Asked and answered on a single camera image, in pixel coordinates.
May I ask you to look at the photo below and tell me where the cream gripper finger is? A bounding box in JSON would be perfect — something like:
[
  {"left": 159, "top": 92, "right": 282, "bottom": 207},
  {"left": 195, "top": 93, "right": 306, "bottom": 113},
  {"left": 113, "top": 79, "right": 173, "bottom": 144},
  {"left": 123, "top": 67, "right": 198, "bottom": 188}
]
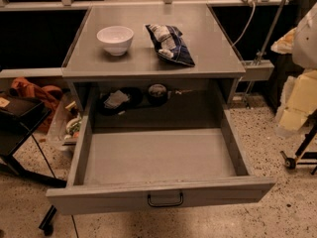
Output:
[{"left": 275, "top": 70, "right": 317, "bottom": 138}]

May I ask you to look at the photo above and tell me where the grey top drawer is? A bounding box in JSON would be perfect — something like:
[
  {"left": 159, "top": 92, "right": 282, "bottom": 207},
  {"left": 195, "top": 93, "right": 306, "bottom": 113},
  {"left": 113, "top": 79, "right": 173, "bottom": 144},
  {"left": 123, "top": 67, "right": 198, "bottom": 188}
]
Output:
[{"left": 47, "top": 85, "right": 274, "bottom": 215}]

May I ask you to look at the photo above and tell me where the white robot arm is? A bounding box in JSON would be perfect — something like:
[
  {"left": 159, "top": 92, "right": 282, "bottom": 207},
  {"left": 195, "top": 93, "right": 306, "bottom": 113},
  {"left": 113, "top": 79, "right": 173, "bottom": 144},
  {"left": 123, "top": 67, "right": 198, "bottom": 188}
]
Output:
[{"left": 270, "top": 3, "right": 317, "bottom": 137}]

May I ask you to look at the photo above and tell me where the black wheeled tripod base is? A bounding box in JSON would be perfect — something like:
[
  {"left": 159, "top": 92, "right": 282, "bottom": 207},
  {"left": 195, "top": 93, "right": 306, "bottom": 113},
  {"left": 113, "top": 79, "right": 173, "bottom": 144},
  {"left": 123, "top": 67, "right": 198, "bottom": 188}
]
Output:
[{"left": 280, "top": 123, "right": 317, "bottom": 176}]

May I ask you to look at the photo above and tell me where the metal support pole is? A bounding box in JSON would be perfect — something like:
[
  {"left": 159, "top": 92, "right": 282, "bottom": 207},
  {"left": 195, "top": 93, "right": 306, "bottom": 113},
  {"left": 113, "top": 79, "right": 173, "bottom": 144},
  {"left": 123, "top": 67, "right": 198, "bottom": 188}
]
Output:
[{"left": 240, "top": 0, "right": 287, "bottom": 105}]

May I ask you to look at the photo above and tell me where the blue chip bag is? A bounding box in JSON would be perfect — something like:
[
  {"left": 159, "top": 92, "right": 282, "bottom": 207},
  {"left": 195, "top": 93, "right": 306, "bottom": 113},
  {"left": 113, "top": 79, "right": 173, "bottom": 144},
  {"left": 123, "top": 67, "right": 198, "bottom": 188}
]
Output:
[{"left": 146, "top": 24, "right": 195, "bottom": 67}]

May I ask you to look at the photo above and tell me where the white ceramic bowl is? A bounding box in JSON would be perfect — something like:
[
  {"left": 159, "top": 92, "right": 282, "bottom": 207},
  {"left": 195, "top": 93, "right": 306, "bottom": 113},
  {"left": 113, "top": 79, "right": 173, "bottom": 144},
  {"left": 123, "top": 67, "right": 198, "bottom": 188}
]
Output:
[{"left": 97, "top": 26, "right": 134, "bottom": 56}]

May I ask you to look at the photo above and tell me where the clear plastic bin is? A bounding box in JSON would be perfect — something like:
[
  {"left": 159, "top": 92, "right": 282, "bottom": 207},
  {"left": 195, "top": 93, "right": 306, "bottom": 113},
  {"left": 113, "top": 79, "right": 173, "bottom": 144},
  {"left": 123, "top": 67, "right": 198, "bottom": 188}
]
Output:
[{"left": 47, "top": 92, "right": 77, "bottom": 152}]

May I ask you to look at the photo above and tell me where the orange cloth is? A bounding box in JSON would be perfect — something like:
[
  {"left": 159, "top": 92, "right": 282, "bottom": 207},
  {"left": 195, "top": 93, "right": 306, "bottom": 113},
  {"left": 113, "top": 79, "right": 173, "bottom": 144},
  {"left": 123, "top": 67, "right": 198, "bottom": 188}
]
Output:
[{"left": 11, "top": 77, "right": 63, "bottom": 133}]

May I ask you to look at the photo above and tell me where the black side stand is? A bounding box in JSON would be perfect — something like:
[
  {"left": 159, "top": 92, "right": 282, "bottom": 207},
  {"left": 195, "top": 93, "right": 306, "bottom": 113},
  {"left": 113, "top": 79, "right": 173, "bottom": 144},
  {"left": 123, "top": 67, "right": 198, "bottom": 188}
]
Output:
[{"left": 0, "top": 94, "right": 68, "bottom": 237}]

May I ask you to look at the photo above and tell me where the white power cable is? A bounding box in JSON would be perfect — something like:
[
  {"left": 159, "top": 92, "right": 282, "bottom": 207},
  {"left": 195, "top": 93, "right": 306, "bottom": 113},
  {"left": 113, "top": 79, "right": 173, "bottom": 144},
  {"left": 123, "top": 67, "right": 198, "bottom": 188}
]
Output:
[{"left": 231, "top": 2, "right": 258, "bottom": 48}]

